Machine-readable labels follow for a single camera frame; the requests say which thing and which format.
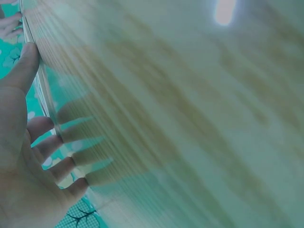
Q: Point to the person's left hand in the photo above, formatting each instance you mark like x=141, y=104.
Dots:
x=16, y=154

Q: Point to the person's right fingers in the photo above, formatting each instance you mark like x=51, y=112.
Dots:
x=10, y=26

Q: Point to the person's right hand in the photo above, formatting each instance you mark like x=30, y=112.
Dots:
x=9, y=25

